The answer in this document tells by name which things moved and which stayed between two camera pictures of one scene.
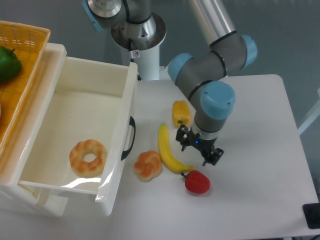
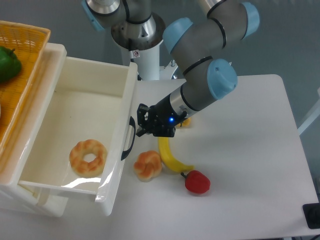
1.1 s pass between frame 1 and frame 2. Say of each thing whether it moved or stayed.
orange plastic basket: stayed
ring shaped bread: stayed
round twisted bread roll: stayed
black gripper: moved
